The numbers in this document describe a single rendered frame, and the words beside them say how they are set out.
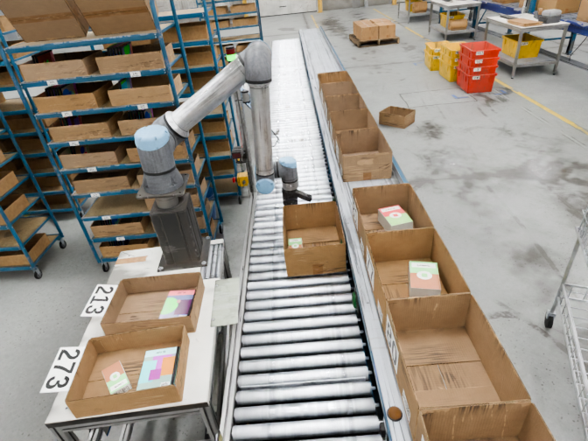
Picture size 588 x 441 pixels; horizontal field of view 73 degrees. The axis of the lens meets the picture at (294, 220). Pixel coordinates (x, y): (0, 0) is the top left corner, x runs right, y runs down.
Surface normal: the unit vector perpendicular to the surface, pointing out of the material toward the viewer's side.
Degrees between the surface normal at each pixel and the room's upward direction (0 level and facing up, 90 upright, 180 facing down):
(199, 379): 0
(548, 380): 0
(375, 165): 91
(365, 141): 89
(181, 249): 90
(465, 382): 0
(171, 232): 90
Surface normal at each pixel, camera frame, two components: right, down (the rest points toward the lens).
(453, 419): 0.04, 0.55
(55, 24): 0.07, 0.88
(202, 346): -0.09, -0.83
